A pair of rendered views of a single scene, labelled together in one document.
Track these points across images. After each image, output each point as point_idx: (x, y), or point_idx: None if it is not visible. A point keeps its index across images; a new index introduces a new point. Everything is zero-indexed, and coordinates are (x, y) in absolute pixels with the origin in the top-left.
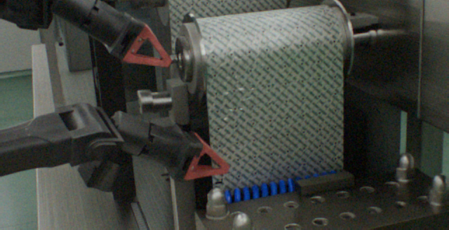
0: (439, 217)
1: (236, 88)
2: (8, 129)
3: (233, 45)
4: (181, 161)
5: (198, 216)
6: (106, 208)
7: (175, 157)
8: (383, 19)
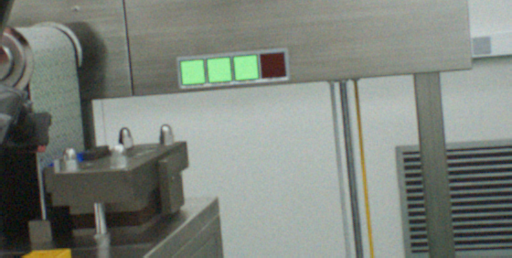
0: (179, 147)
1: (41, 79)
2: None
3: (35, 45)
4: (47, 127)
5: (60, 174)
6: None
7: (35, 129)
8: (78, 37)
